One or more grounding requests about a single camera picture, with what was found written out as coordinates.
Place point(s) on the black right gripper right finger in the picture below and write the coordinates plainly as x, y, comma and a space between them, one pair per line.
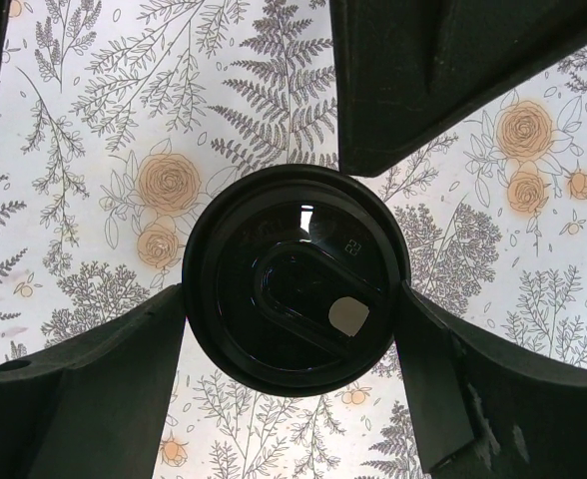
484, 407

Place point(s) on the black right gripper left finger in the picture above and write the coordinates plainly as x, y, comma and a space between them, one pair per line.
95, 405

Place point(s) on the black coffee cup lid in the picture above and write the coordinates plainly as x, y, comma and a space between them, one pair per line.
290, 275

